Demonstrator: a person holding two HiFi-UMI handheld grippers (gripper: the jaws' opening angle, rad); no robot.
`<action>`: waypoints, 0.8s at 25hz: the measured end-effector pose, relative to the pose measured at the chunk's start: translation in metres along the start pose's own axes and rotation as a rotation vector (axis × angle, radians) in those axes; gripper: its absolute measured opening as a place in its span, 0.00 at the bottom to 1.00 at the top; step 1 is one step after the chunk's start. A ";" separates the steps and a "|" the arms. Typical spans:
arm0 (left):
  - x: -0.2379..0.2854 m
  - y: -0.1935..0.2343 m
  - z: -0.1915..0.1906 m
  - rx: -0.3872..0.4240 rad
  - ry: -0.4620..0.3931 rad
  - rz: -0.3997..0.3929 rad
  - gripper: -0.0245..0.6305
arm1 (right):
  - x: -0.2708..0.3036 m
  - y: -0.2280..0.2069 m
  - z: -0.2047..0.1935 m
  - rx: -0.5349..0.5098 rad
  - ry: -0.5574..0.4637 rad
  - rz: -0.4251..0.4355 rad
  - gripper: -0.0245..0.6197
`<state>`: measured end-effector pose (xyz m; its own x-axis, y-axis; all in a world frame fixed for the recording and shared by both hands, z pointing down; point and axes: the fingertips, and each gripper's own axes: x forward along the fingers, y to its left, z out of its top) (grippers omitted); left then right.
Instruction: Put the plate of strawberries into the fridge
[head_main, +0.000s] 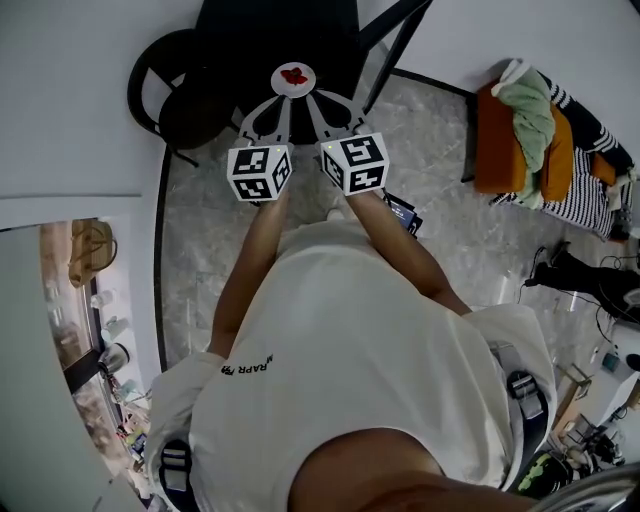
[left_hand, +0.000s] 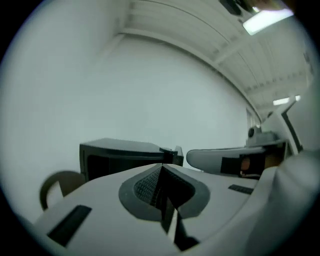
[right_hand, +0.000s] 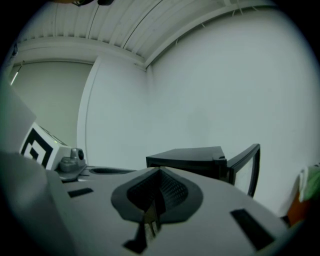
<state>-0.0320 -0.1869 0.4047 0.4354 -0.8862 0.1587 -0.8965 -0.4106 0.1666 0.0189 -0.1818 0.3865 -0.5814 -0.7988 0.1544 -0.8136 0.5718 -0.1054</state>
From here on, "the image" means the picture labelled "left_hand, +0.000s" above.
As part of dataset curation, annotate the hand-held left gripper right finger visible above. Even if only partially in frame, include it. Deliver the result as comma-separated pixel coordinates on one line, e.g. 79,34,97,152
161,163,273,244

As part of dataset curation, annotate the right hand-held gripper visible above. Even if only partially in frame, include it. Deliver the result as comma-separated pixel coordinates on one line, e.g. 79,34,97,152
186,126,288,180

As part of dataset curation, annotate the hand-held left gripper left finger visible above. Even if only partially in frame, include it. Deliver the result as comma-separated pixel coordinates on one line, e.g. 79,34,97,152
34,163,181,256

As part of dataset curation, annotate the black cabinet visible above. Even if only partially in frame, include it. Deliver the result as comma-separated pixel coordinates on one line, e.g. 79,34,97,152
79,137,185,182

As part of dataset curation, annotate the dark wicker chair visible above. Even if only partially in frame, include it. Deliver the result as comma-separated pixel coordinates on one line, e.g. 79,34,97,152
39,170,87,211

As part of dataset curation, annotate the rectangular ceiling light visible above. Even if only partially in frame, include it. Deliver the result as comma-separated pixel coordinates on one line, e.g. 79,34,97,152
242,8,295,36
272,95,301,106

